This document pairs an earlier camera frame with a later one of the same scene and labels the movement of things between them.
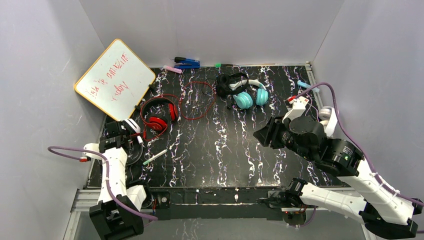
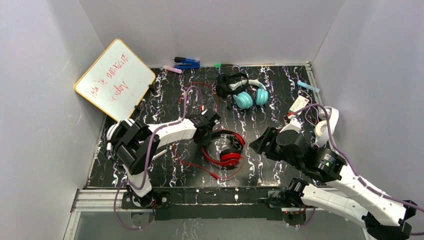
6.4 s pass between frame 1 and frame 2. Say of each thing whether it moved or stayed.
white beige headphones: stayed
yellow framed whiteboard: stayed
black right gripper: moved
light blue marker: stayed
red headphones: moved
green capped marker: stayed
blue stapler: stayed
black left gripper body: moved
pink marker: stayed
